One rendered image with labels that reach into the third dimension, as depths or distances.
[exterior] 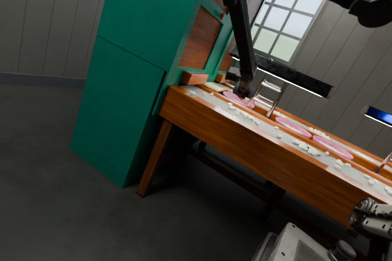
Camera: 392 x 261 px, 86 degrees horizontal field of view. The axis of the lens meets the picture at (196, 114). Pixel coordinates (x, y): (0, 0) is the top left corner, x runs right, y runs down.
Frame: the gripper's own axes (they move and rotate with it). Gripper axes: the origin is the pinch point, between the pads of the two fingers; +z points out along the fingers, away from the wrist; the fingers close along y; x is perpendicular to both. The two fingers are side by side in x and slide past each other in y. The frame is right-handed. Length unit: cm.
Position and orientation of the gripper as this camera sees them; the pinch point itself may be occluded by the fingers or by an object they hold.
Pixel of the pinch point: (241, 98)
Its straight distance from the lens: 118.1
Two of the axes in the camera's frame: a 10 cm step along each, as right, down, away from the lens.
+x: -5.5, 7.7, -3.3
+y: -8.3, -4.7, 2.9
